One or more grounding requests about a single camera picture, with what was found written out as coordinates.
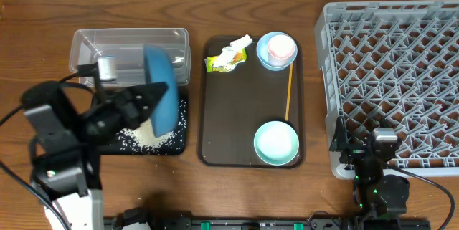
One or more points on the black plastic tray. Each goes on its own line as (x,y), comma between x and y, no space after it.
(179,140)

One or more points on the wooden chopstick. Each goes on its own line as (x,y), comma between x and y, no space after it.
(290,76)

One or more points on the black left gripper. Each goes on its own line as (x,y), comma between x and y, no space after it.
(122,109)

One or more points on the white napkin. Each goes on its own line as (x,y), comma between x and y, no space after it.
(240,43)

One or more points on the brown serving tray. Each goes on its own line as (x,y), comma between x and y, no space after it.
(235,104)

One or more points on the mint green bowl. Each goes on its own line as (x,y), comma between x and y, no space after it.
(276,143)

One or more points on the yellow green snack wrapper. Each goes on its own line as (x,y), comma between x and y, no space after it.
(226,61)

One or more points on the white pink cup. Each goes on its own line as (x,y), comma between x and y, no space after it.
(280,48)

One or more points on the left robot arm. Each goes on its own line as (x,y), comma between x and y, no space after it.
(64,153)

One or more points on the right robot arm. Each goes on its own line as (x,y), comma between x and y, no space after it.
(381,198)

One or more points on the light blue small bowl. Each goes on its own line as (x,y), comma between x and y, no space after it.
(262,51)

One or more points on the dark blue plate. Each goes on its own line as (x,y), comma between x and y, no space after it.
(159,74)

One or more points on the grey dishwasher rack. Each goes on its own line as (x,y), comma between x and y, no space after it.
(394,62)

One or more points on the pile of white rice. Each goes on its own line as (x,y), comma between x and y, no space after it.
(145,137)

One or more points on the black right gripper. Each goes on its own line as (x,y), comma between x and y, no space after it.
(355,149)

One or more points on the clear plastic bin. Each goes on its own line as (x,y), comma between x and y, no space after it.
(125,46)

